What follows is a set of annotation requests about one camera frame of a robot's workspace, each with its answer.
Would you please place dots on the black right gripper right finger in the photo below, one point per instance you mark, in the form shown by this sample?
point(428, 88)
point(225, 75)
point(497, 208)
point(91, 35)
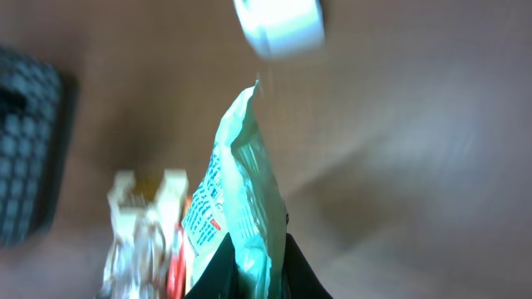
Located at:
point(300, 278)

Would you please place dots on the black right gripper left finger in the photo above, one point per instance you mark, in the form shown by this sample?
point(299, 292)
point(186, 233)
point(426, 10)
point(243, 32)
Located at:
point(220, 278)

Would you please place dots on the teal wet wipes packet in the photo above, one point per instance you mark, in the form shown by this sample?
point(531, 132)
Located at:
point(239, 198)

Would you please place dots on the brown cookie snack bag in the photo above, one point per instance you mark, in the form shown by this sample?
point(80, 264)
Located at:
point(144, 215)

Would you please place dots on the red snack stick packet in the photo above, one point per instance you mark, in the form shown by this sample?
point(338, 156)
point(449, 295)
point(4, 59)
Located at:
point(176, 278)

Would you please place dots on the white barcode scanner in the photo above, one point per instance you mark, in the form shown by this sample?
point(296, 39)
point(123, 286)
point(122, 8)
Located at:
point(279, 28)

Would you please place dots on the grey plastic mesh basket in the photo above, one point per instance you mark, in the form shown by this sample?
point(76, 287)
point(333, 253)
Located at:
point(30, 96)

